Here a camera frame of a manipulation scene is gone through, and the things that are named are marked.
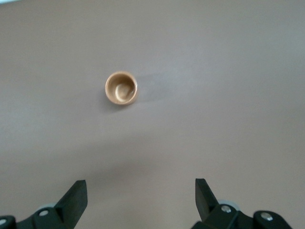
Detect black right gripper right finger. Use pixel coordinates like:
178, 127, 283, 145
192, 178, 293, 229

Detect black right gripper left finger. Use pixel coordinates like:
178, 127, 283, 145
0, 180, 88, 229

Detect orange cup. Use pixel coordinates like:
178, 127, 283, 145
105, 71, 139, 105

